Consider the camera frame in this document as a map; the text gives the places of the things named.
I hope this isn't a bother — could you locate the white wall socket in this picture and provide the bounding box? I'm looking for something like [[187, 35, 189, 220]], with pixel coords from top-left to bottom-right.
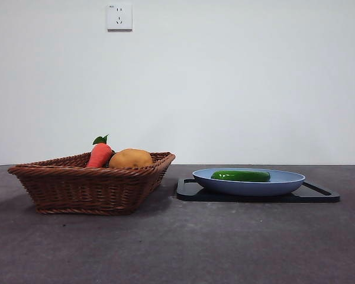
[[106, 4, 133, 33]]

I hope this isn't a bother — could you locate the brown wicker basket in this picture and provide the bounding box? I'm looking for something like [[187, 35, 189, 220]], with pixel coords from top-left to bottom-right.
[[7, 151, 176, 216]]

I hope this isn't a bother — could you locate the tan potato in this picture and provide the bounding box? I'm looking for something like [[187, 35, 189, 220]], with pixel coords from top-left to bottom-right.
[[108, 148, 153, 169]]

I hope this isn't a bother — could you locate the blue round plate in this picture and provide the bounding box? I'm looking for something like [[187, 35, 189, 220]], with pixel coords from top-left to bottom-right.
[[192, 167, 306, 196]]

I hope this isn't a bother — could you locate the black rectangular tray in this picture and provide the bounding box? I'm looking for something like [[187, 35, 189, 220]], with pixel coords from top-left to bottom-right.
[[176, 177, 341, 204]]

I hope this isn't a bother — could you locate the orange carrot with green leaves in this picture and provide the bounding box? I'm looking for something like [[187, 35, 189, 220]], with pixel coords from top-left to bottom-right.
[[86, 134, 113, 169]]

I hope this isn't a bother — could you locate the green pepper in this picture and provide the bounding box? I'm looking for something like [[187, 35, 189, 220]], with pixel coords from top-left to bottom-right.
[[211, 170, 271, 182]]

